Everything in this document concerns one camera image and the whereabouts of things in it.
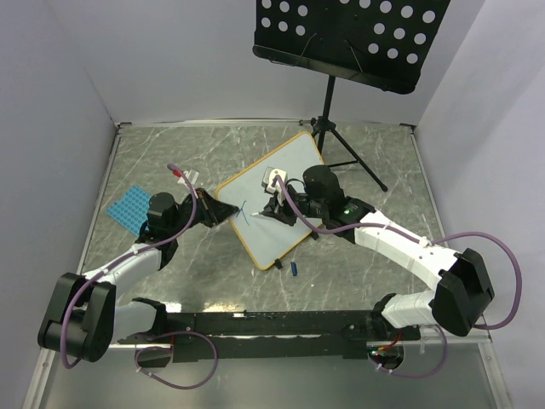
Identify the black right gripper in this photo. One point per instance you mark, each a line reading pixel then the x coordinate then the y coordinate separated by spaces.
pixel 273 209

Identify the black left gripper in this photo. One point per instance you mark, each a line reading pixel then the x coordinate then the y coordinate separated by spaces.
pixel 219 210

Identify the yellow framed whiteboard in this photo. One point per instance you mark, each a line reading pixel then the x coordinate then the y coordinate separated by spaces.
pixel 265 239

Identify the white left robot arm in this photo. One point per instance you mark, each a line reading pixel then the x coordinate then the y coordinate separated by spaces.
pixel 83 319

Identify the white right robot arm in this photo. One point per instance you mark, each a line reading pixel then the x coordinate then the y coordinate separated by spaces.
pixel 458 284

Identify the blue studded building plate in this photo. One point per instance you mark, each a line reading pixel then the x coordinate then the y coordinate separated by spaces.
pixel 130 211

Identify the black perforated music stand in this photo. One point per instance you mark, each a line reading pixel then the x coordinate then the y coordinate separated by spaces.
pixel 378 43

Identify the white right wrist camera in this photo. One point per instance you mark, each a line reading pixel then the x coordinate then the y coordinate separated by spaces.
pixel 271 185

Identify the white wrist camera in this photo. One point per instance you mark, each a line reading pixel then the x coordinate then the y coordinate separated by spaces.
pixel 271 185
pixel 184 175

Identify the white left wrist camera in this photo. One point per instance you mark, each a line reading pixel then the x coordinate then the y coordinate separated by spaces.
pixel 184 175

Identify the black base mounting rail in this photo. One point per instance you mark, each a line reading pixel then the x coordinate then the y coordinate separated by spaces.
pixel 276 334

